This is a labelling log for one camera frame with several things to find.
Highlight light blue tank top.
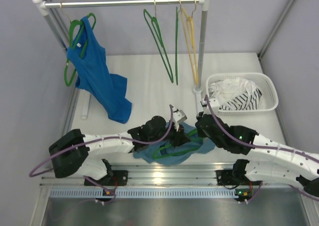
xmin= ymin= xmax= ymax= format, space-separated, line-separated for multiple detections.
xmin=133 ymin=123 xmax=215 ymax=166

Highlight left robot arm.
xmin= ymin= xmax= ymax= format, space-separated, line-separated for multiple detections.
xmin=49 ymin=112 xmax=190 ymax=185

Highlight yellow hanger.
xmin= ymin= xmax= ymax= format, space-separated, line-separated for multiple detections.
xmin=180 ymin=0 xmax=198 ymax=85

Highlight royal blue tank top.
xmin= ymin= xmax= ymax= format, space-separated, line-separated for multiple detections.
xmin=67 ymin=16 xmax=132 ymax=124

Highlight green hanger with blue top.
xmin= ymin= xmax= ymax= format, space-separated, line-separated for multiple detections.
xmin=64 ymin=12 xmax=96 ymax=87

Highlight white clothes in basket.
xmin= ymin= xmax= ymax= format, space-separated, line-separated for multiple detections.
xmin=208 ymin=77 xmax=257 ymax=104

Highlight striped garment in basket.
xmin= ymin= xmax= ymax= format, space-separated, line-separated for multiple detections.
xmin=219 ymin=88 xmax=262 ymax=111

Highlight white plastic laundry basket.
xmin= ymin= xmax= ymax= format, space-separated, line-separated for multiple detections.
xmin=206 ymin=72 xmax=279 ymax=115

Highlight silver clothes rack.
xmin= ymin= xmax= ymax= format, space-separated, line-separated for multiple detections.
xmin=32 ymin=0 xmax=210 ymax=112

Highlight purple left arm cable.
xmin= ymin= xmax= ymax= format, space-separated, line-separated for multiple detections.
xmin=28 ymin=104 xmax=175 ymax=204

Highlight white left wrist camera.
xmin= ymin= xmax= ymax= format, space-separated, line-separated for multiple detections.
xmin=172 ymin=107 xmax=187 ymax=129

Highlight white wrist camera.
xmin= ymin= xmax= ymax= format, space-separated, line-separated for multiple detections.
xmin=201 ymin=97 xmax=221 ymax=114
xmin=172 ymin=107 xmax=187 ymax=129

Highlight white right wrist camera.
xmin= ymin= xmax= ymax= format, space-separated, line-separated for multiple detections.
xmin=201 ymin=97 xmax=221 ymax=114

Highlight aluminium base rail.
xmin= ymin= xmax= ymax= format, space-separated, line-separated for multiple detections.
xmin=42 ymin=162 xmax=310 ymax=199

